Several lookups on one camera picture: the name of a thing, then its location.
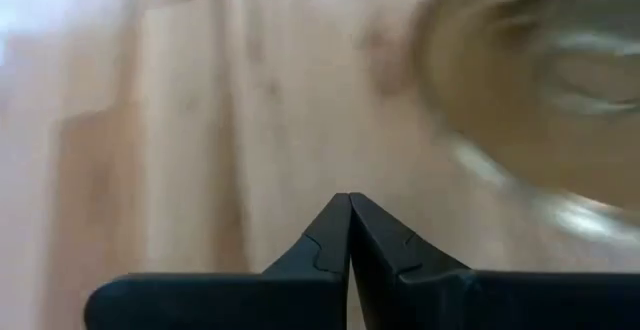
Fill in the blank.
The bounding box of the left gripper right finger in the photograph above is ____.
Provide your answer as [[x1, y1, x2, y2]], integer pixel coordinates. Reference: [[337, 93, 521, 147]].
[[349, 192, 640, 330]]

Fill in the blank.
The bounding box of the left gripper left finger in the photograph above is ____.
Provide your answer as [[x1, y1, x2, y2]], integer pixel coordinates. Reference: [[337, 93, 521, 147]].
[[83, 192, 352, 330]]

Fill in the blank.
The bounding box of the blue label seafood can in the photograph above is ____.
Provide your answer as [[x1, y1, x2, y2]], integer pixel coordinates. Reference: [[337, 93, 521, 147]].
[[407, 0, 640, 244]]

